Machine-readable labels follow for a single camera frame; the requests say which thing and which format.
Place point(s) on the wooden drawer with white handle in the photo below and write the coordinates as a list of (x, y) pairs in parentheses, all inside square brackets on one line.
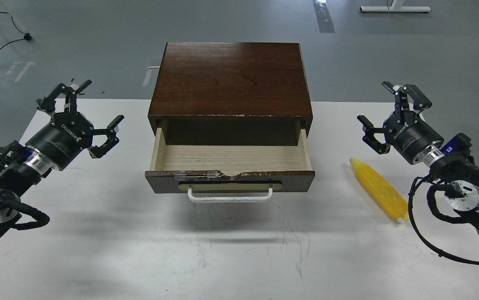
[(230, 173)]

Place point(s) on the dark wooden drawer cabinet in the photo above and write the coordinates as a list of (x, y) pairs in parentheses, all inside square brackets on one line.
[(231, 93)]

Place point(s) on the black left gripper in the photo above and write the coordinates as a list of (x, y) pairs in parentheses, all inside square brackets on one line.
[(61, 140)]

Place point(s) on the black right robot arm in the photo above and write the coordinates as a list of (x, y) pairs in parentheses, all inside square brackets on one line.
[(453, 196)]

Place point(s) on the white desk foot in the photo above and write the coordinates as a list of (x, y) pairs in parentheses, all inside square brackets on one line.
[(395, 6)]

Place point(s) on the yellow corn cob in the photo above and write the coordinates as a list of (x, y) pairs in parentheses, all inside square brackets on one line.
[(387, 197)]

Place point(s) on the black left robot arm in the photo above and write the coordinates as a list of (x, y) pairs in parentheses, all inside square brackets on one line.
[(20, 169)]

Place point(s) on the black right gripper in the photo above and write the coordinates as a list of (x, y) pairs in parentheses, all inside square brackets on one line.
[(414, 137)]

